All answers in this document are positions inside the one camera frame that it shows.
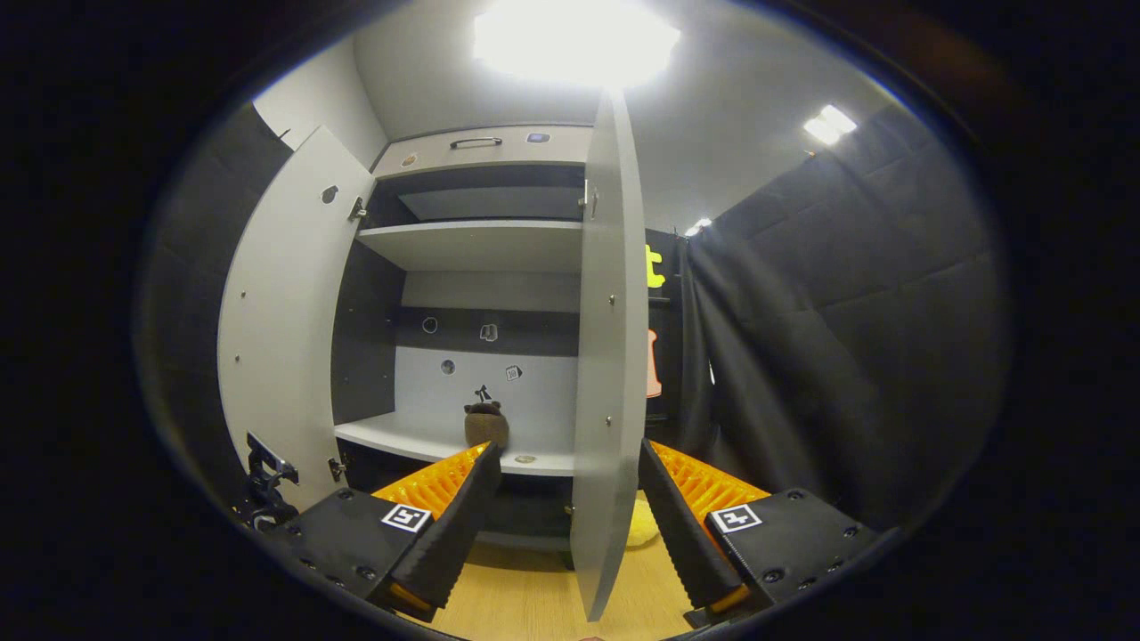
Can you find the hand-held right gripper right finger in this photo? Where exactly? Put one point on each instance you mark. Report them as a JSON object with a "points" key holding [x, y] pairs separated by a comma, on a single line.
{"points": [[677, 525]]}

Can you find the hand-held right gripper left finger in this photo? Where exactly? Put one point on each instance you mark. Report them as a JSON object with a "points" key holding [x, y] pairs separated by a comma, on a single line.
{"points": [[454, 525]]}

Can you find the brown fuzzy shoe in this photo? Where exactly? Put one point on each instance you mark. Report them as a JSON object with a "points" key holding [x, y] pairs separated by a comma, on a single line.
{"points": [[486, 427]]}

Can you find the white shoe cabinet door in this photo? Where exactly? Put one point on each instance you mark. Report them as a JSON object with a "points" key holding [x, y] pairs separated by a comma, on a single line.
{"points": [[285, 312], [610, 356]]}

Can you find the white shoe cabinet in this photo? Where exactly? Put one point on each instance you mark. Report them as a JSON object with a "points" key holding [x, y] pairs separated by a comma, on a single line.
{"points": [[481, 245]]}

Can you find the yellow plush item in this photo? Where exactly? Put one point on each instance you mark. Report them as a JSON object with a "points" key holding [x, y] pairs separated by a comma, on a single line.
{"points": [[643, 527]]}

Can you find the black backdrop cloth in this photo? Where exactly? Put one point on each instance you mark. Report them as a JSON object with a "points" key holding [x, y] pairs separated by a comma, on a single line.
{"points": [[846, 312]]}

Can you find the ceiling light panel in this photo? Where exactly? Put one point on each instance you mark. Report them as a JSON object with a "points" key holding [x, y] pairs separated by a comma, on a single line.
{"points": [[830, 125], [698, 227], [574, 40]]}

